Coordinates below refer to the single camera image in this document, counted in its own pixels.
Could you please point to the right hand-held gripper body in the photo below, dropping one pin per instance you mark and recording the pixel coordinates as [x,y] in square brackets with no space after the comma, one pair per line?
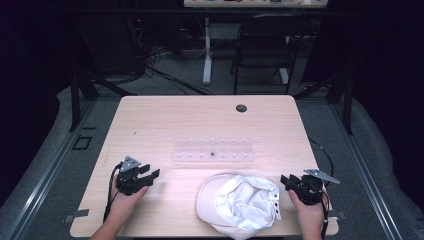
[310,191]

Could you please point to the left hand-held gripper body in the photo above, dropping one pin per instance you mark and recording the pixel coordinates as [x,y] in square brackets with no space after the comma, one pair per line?
[128,181]

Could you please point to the white baseball cap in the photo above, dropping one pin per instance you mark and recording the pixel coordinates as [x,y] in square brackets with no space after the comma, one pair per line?
[240,203]

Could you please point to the person's right hand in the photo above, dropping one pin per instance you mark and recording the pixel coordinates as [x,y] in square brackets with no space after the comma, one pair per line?
[311,215]

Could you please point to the person's left hand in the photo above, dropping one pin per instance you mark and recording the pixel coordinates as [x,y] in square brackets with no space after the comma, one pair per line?
[123,205]

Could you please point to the grey tape strip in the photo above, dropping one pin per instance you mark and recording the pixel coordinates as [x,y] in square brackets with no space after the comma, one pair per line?
[339,215]
[76,215]

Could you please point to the clear plastic hook rack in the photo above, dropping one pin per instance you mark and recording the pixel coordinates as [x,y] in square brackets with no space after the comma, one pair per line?
[213,158]

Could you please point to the black table grommet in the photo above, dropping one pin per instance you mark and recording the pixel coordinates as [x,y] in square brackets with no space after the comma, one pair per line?
[241,108]

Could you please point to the white desk leg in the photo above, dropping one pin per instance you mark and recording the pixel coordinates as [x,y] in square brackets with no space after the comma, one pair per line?
[207,60]

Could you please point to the black chair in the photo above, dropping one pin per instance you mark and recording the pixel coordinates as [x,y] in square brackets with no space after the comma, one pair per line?
[263,50]

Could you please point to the aluminium floor rail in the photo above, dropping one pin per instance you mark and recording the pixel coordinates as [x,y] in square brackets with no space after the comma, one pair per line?
[46,176]
[363,173]

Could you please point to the black metal frame stand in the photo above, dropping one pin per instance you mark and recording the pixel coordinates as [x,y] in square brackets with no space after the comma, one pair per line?
[75,100]
[348,106]

